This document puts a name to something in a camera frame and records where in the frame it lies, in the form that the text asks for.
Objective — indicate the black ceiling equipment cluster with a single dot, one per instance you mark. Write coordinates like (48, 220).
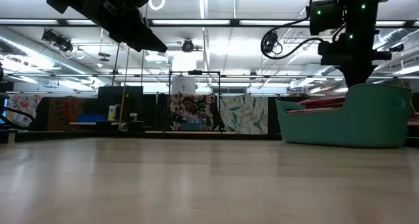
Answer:
(59, 40)

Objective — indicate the pink flower print cloth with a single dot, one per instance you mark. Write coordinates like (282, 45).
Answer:
(23, 107)

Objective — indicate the red flower print cloth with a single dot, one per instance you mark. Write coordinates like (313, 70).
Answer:
(191, 109)

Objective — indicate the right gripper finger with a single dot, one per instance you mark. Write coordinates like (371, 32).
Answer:
(353, 76)
(365, 75)

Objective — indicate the small yellow box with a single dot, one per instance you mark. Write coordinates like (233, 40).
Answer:
(112, 113)

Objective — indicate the blue box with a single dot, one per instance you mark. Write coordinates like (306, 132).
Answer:
(90, 118)

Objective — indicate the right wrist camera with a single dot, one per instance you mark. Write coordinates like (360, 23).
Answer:
(324, 17)

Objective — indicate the red popcorn bag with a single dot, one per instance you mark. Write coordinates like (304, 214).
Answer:
(311, 110)
(324, 102)

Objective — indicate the yellow pole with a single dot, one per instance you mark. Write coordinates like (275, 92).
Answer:
(122, 103)

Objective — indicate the orange patterned cloth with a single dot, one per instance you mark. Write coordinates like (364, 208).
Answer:
(63, 112)

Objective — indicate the black ceiling camera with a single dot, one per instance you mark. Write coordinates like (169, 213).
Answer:
(396, 48)

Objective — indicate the black metal frame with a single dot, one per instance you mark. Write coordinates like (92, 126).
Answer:
(194, 72)

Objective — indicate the white cylinder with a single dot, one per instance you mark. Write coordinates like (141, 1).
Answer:
(183, 85)

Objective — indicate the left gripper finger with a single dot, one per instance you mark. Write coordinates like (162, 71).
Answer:
(149, 44)

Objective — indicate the black tripod stand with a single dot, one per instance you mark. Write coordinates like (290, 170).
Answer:
(218, 117)

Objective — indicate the round black ceiling device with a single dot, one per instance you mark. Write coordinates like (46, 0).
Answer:
(271, 40)
(188, 46)

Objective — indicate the teal plastic basket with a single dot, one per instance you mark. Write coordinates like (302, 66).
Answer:
(360, 125)

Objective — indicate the leaf print cloth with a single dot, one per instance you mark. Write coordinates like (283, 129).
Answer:
(244, 114)

